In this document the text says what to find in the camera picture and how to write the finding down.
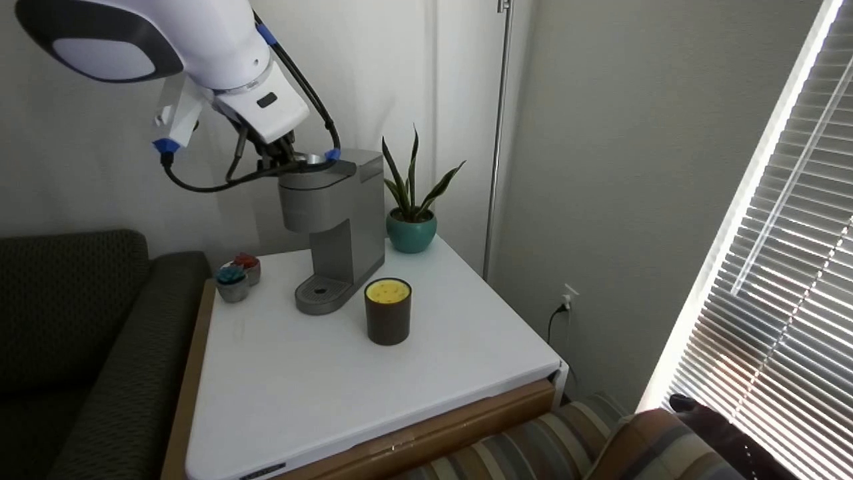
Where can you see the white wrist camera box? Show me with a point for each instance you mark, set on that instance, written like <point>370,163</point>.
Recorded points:
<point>267,109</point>

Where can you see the small pot red succulent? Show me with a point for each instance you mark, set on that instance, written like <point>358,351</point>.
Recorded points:
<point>248,266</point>

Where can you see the grey coffee maker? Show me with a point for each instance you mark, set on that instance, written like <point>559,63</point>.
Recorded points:
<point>340,206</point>

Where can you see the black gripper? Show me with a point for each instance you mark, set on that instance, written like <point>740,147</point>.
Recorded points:
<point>278,155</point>

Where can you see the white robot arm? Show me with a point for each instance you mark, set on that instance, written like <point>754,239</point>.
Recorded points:
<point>211,53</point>

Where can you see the snake plant in teal pot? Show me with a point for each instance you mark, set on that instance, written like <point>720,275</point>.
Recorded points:
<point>412,226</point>

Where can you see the dark jar yellow candle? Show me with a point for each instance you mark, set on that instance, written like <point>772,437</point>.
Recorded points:
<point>387,310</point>

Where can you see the striped sofa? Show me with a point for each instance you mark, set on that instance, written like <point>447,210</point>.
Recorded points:
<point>595,441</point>

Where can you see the dark grey sofa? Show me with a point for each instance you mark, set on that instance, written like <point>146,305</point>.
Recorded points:
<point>95,338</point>

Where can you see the wall outlet with plug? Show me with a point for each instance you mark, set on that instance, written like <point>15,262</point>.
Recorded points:
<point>563,307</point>

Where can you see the white table top board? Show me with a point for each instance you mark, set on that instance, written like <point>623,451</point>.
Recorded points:
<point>280,390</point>

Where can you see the white window blinds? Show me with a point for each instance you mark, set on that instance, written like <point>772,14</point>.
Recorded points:
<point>766,333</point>

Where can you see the thin metal floor pole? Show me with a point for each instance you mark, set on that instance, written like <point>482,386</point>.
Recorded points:
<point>495,171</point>

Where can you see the black robot cable blue connectors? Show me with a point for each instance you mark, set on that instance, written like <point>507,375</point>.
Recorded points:
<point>243,158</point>

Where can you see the wooden brown table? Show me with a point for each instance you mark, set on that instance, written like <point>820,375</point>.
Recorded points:
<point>374,458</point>

